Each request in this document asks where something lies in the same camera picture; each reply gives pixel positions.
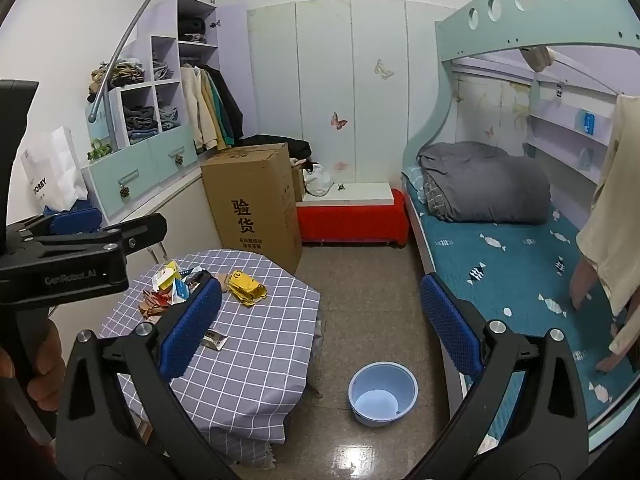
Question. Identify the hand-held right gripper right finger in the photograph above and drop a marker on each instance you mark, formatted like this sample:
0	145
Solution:
450	330

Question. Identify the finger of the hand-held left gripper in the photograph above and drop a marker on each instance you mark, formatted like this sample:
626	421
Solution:
145	230
75	221

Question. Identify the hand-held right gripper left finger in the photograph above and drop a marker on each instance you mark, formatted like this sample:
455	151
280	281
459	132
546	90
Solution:
190	330

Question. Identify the silver foil packet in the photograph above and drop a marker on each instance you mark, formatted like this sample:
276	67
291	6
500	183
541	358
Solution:
215	340

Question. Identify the pile of snack wrappers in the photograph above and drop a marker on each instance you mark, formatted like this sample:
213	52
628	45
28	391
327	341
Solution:
160	305

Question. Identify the yellow wrapper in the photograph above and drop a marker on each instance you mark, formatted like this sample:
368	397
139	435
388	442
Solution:
245	285

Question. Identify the blue plastic basin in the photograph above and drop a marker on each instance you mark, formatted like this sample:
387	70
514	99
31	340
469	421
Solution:
382	405

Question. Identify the person's left hand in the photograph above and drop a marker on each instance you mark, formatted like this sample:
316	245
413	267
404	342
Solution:
50	370

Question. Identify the beige low cabinet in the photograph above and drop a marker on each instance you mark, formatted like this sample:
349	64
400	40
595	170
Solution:
185	195

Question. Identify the white paper bag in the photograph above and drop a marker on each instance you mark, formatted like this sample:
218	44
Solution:
50	170

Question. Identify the lilac teal wardrobe unit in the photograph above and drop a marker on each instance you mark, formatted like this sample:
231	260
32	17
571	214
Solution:
150	160

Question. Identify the green artificial plant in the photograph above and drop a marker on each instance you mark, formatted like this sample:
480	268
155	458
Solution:
100	152

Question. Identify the table with checkered cloth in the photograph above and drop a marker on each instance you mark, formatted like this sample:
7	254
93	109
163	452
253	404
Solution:
260	360

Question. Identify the bed with teal sheet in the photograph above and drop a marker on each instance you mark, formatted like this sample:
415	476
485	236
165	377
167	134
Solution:
510	270

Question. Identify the folded denim clothes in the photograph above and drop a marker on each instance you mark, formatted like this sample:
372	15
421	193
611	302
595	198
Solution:
140	122

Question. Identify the large cardboard box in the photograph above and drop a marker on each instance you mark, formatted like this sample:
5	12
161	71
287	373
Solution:
250	200

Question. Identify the hanging clothes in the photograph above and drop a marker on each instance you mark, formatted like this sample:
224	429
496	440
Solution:
210	105

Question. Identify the red bench with white top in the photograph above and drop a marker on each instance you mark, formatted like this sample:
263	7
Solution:
350	222

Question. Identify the grey duvet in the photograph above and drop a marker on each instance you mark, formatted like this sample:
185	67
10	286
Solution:
490	185

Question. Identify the khaki clothes heap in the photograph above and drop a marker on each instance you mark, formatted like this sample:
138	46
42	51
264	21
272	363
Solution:
117	72

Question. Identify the light blue pillow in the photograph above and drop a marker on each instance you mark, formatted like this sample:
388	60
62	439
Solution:
412	180

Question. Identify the small cardboard box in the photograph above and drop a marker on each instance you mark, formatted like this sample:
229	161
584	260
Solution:
298	182

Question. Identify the black bag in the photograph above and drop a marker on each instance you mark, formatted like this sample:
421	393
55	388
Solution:
295	147

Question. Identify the white plastic bag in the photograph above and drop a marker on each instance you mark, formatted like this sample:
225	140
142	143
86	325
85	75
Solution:
317	182

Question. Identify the pale pink butterfly sticker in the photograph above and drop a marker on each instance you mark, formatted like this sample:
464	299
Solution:
340	166

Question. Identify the beige hanging garment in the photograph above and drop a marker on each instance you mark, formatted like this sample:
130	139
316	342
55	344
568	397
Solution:
615	210

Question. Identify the black folded clothes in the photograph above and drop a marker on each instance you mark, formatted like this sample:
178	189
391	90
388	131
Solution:
192	27

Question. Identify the pale yellow butterfly sticker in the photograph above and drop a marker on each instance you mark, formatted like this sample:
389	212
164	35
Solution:
384	69

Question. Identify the bed with teal mattress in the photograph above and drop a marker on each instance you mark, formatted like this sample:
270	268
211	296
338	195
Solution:
450	40

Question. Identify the curved metal rail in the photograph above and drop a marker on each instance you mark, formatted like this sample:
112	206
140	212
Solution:
125	45

